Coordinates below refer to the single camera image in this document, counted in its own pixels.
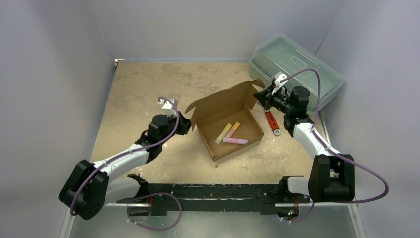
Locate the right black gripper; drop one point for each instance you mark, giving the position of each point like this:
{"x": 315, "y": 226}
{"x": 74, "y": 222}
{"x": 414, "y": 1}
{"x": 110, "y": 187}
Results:
{"x": 268, "y": 98}

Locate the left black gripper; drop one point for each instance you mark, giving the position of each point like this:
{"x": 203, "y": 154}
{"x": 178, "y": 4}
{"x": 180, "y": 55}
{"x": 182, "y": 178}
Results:
{"x": 184, "y": 124}

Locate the yellow highlighter marker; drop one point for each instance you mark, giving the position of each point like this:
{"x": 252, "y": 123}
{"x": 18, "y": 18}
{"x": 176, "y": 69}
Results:
{"x": 223, "y": 133}

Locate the orange pink highlighter marker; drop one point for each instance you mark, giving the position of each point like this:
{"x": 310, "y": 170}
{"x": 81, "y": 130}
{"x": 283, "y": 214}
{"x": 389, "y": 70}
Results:
{"x": 232, "y": 130}

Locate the brown cardboard box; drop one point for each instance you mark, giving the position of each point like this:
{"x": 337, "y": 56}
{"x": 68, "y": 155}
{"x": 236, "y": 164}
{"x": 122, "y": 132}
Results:
{"x": 211, "y": 114}

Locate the purple highlighter marker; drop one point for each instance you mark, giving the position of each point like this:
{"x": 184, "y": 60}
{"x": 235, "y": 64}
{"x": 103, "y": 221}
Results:
{"x": 235, "y": 140}

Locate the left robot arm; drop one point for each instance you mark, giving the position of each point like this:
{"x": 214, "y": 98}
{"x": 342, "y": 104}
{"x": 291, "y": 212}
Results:
{"x": 88, "y": 187}

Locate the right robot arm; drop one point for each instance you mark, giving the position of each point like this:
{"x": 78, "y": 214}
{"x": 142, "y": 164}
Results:
{"x": 332, "y": 176}

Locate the translucent green plastic toolbox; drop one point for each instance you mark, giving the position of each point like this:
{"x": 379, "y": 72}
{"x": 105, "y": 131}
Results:
{"x": 281, "y": 54}

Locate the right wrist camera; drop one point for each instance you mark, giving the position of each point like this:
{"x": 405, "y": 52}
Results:
{"x": 279, "y": 80}

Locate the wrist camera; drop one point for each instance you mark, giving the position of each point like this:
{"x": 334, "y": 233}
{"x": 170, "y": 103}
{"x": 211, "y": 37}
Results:
{"x": 279, "y": 80}
{"x": 167, "y": 107}

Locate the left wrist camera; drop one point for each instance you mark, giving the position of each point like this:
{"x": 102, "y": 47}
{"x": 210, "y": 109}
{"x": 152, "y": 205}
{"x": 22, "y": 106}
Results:
{"x": 167, "y": 107}

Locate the red handled adjustable wrench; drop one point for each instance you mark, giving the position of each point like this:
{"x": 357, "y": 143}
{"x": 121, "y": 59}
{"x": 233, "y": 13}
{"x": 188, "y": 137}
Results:
{"x": 272, "y": 122}

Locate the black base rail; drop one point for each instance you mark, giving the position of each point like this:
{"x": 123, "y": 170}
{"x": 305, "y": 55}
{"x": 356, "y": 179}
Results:
{"x": 261, "y": 198}

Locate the aluminium frame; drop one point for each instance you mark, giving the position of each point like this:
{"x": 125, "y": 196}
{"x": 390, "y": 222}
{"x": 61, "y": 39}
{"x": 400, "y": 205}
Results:
{"x": 301, "y": 219}

